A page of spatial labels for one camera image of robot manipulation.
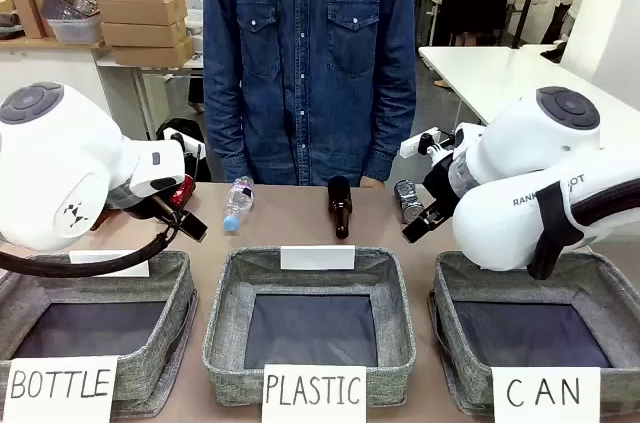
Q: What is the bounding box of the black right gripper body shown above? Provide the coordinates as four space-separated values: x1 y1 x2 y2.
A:
422 158 459 217

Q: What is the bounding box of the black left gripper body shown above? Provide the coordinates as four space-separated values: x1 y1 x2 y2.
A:
127 190 186 230

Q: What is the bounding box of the silver drink can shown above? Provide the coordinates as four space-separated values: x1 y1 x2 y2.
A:
393 179 428 225

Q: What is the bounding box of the dented red drink can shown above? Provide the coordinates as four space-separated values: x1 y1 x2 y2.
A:
169 173 197 208

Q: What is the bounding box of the clear plastic water bottle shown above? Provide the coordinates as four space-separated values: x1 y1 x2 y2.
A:
222 175 257 233

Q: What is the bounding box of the brown glass bottle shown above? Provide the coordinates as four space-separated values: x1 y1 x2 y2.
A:
327 174 355 240

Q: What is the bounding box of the person's right forearm denim sleeve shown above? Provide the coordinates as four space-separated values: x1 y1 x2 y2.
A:
203 87 249 183

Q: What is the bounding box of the person's left forearm denim sleeve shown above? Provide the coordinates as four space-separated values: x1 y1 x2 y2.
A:
368 87 418 183

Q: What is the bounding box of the grey fabric basket for bottles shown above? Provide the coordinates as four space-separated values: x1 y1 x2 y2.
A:
0 250 200 418

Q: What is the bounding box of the grey fabric basket for cans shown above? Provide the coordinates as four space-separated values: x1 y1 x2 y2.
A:
428 248 640 417

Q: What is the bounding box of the grey fabric basket for plastic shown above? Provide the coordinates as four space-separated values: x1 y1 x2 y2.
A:
201 245 418 407

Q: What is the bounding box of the white paper sign CAN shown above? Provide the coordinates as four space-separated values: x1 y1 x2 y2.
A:
489 366 602 423

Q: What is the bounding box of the folded white card Bottle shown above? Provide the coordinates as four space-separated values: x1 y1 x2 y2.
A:
68 249 151 278

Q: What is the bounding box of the black bag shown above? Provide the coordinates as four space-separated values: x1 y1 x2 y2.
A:
155 117 214 183

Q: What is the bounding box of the folded white card Plastic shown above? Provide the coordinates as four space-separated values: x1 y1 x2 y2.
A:
279 244 357 272

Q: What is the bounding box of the white side table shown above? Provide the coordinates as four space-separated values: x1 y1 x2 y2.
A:
417 44 640 157

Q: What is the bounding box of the person in denim shirt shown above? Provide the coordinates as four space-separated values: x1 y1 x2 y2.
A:
202 0 419 189

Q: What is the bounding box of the white paper sign PLASTIC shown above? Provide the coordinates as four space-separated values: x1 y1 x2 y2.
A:
261 363 368 423

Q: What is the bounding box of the white paper sign BOTTLE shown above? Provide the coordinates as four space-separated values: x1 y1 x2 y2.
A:
0 355 120 423

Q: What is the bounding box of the clear plastic storage bin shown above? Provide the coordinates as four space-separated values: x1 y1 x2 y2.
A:
40 0 105 45

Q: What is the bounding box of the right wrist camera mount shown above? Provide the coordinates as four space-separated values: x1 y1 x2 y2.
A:
399 127 459 161

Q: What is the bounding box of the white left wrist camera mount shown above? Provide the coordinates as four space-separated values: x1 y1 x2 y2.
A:
167 128 203 157

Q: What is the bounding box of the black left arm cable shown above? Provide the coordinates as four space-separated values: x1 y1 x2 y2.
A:
0 215 182 280

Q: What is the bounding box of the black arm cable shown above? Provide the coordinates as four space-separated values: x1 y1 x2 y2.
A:
526 180 640 281
0 215 182 280

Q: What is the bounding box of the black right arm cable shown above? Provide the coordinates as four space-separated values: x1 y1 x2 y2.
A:
526 180 640 281

